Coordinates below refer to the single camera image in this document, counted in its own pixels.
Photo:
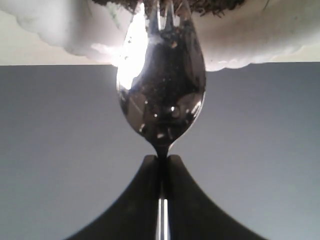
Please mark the steel spork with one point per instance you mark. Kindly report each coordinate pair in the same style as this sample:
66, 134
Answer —
161, 83

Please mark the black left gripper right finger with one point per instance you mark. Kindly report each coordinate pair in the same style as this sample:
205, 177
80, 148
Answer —
192, 215

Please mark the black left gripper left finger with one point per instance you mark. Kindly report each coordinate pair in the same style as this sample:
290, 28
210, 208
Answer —
134, 215

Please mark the white plastic flower pot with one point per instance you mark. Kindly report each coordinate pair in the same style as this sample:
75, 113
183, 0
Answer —
258, 31

